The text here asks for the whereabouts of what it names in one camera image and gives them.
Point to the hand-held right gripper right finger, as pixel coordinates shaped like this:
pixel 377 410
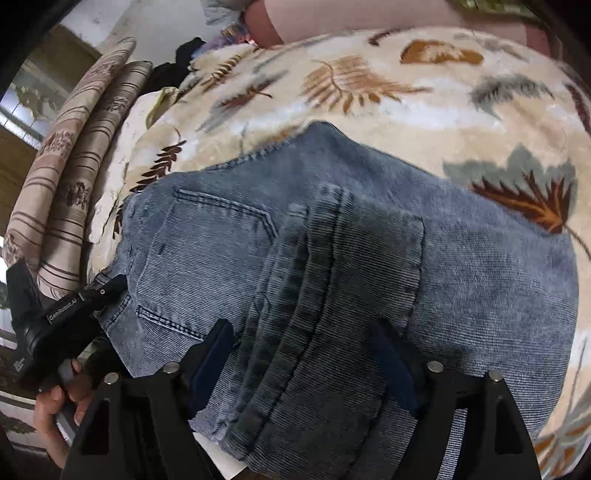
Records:
pixel 395 374

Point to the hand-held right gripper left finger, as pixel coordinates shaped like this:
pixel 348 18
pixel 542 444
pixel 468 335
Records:
pixel 210 364

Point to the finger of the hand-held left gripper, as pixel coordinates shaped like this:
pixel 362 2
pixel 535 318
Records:
pixel 106 288

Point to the blue denim pants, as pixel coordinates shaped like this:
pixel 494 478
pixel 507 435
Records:
pixel 323 258

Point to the person's left hand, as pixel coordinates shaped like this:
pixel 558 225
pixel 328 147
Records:
pixel 55 415

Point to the cream cloth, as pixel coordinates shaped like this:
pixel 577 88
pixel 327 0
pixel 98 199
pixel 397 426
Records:
pixel 134 138

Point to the patterned glass door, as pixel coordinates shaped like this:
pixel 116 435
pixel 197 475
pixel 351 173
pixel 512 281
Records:
pixel 41 101

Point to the black cloth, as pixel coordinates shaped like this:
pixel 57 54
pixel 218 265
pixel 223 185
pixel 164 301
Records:
pixel 182 60

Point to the leaf-print fleece blanket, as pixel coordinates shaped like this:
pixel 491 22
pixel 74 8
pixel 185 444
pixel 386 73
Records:
pixel 406 101

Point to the small colourful packet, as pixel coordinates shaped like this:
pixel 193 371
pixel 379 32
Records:
pixel 238 34

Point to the pink bolster pillow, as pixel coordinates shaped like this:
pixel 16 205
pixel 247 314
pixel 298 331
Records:
pixel 351 18

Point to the green patterned quilt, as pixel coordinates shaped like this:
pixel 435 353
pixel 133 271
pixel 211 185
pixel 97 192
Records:
pixel 466 3

